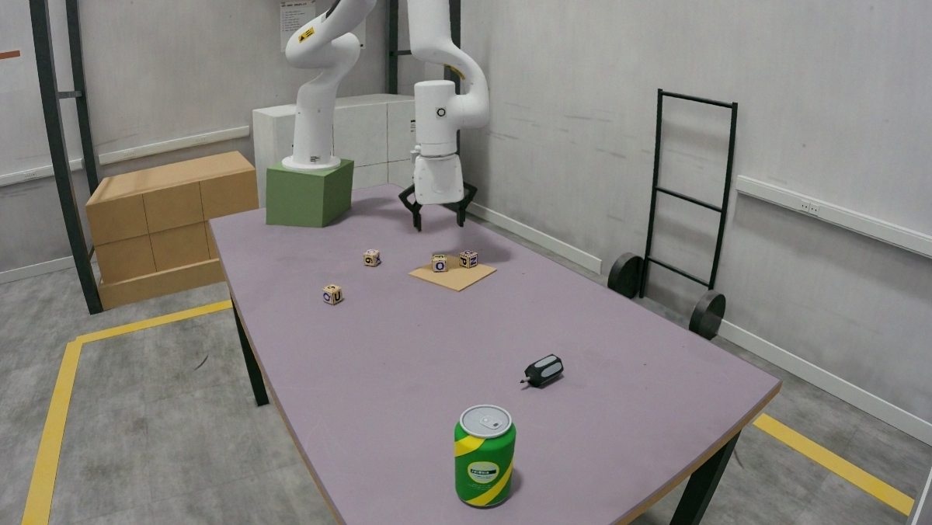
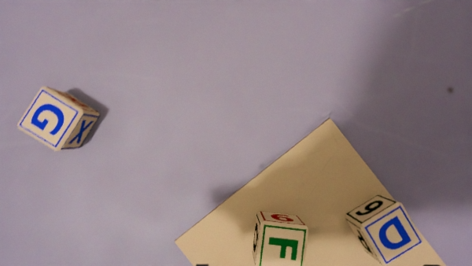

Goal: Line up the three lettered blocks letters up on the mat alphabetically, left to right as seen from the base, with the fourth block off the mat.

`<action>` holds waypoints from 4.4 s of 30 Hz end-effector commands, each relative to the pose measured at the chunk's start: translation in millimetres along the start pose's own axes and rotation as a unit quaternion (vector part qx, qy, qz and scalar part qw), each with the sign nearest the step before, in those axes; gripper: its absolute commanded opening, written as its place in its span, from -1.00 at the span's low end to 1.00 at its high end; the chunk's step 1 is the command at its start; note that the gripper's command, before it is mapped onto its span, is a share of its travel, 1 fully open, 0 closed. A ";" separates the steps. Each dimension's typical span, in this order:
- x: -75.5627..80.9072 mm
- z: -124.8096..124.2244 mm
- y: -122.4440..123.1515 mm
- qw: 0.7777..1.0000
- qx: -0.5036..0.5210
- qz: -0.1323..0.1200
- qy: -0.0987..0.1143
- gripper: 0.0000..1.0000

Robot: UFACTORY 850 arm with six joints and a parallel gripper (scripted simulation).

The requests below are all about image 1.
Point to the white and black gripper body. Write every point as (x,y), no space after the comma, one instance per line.
(438,181)

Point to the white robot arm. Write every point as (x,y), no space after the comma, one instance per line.
(325,42)

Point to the tan square mat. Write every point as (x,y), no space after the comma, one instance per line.
(456,277)

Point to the green drink can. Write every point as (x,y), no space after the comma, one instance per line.
(484,443)

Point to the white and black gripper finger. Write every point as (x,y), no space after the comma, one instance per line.
(414,208)
(463,203)

